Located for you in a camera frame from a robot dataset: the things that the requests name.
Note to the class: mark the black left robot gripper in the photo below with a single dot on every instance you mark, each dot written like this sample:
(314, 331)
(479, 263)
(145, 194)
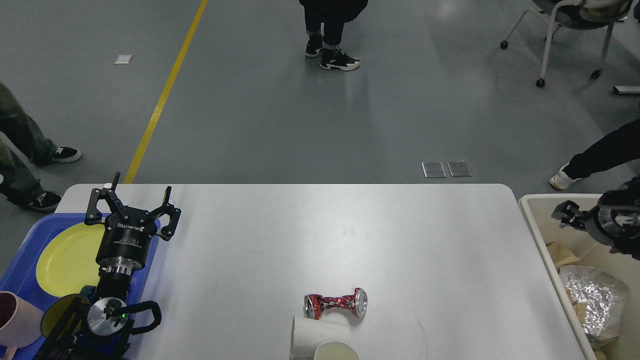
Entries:
(125, 242)

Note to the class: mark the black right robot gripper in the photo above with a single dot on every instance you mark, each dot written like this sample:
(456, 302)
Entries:
(617, 228)

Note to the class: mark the yellow plastic plate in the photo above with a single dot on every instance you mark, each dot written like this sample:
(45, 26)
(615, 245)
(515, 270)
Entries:
(68, 263)

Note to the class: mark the foil tray with paper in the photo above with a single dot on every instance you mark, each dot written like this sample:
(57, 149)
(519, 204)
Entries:
(606, 296)

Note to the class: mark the pink mug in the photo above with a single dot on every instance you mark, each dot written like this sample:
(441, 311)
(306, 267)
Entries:
(20, 323)

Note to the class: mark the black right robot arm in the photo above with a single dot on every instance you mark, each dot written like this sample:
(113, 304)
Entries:
(627, 196)

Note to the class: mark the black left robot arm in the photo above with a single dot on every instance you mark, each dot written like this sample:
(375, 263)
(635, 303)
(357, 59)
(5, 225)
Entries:
(97, 322)

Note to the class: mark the beige plastic bin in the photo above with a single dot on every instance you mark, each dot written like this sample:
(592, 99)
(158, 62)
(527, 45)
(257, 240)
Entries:
(537, 210)

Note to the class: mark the person at right edge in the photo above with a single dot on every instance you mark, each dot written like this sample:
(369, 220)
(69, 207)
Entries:
(614, 149)

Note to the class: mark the crumpled brown paper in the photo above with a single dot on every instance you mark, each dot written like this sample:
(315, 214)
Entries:
(580, 309)

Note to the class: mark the right floor socket plate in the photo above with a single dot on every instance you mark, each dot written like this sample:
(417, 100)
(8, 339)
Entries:
(459, 169)

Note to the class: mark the floor socket plate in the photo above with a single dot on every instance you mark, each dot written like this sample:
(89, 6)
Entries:
(459, 169)
(434, 170)

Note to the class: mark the dark blue HOME mug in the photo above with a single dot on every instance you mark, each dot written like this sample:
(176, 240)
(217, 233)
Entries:
(63, 322)

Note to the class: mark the white bar on floor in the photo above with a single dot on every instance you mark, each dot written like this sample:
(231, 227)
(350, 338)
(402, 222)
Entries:
(626, 90)

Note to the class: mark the left floor socket plate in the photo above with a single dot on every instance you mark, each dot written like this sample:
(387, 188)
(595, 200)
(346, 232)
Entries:
(434, 170)

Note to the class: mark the person in green jeans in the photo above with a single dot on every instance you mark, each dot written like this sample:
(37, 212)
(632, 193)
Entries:
(18, 184)

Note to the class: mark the white paper on floor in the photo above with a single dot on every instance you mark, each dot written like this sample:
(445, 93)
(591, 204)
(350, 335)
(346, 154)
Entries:
(123, 59)

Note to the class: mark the crushed red can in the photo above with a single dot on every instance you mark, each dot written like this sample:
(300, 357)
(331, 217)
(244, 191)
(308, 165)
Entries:
(314, 305)

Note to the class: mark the white paper cup lying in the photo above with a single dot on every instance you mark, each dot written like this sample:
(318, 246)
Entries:
(307, 334)

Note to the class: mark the white paper cup upright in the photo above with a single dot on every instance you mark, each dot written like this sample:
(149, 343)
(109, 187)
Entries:
(335, 350)

